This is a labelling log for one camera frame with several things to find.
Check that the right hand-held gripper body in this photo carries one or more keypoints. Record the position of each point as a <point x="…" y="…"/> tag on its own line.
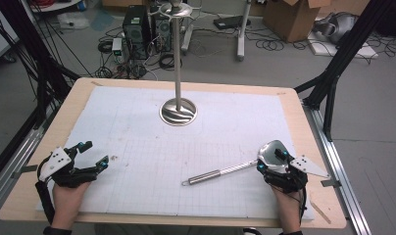
<point x="294" y="171"/>

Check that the black flat device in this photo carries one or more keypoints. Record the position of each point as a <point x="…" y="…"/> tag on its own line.
<point x="231" y="21"/>

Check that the open computer case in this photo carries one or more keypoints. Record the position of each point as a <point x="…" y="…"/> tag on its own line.
<point x="161" y="34"/>

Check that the cardboard box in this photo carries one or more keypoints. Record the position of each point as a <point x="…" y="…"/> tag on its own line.
<point x="294" y="18"/>

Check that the white grid mat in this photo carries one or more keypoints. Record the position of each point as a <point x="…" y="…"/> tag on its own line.
<point x="173" y="153"/>

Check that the white stand leg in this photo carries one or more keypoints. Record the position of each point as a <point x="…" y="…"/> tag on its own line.
<point x="187" y="37"/>
<point x="241" y="31"/>

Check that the black desktop computer tower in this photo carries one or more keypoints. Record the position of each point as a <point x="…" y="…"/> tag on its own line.
<point x="136" y="31"/>

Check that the person's right hand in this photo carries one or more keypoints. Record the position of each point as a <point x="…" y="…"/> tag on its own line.
<point x="288" y="210"/>

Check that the stainless steel utensil stand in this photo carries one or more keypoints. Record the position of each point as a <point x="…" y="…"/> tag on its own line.
<point x="177" y="65"/>

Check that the white power adapter box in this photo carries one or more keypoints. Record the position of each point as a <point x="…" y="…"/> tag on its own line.
<point x="117" y="49"/>

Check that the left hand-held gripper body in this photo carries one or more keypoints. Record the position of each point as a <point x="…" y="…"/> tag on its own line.
<point x="62" y="169"/>

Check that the stainless steel ladle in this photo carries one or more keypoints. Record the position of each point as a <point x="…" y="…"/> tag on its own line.
<point x="251" y="162"/>

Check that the black aluminium frame strut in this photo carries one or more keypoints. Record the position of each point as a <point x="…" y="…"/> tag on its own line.
<point x="39" y="62"/>
<point x="341" y="65"/>

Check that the silver aluminium rail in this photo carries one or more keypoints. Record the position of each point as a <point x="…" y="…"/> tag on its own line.
<point x="13" y="160"/>
<point x="339" y="169"/>

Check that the person's left hand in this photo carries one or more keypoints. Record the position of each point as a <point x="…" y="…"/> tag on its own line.
<point x="68" y="205"/>

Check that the grey white headset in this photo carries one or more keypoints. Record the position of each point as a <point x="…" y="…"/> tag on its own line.
<point x="336" y="27"/>

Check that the white foam board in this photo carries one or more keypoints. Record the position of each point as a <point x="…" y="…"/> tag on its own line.
<point x="343" y="49"/>

